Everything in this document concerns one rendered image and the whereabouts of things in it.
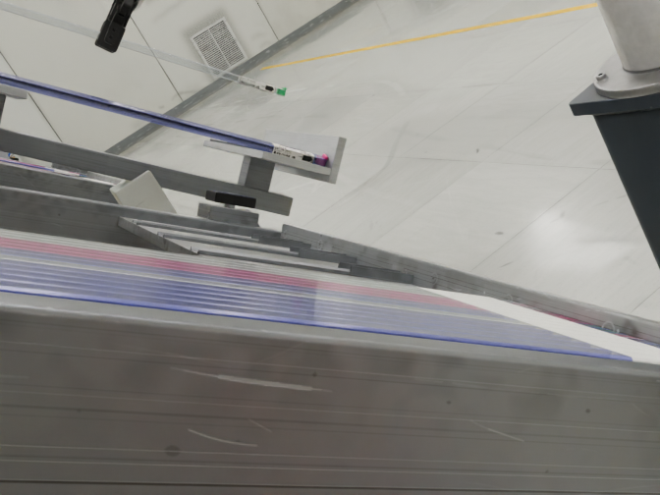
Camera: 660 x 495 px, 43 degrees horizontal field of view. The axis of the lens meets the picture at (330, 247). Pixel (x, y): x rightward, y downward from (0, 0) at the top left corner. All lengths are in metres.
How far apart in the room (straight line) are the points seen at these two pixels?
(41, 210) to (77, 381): 0.68
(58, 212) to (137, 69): 7.63
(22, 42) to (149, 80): 1.20
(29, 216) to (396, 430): 0.68
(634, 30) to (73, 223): 0.62
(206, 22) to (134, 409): 8.52
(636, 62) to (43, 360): 0.81
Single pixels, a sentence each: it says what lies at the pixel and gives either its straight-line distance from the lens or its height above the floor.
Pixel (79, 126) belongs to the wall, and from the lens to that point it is 8.43.
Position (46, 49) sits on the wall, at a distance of 8.43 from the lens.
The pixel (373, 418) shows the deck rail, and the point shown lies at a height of 0.87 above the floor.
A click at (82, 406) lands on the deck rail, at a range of 0.27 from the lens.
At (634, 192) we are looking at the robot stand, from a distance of 1.05.
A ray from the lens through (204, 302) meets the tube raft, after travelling 0.32.
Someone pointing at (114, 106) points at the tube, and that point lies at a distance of 1.11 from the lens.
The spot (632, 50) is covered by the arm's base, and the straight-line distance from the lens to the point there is 0.97.
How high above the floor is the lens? 1.02
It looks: 19 degrees down
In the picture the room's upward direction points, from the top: 31 degrees counter-clockwise
